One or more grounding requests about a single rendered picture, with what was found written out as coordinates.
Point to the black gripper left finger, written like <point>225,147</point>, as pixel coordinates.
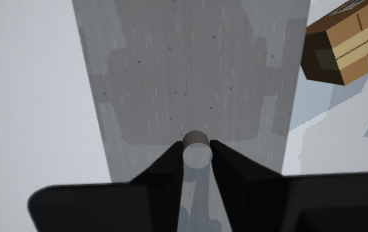
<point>148,203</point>

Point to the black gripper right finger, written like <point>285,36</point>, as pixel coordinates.
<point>258,199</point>

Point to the brown cardboard box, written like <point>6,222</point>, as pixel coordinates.
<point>336,46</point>

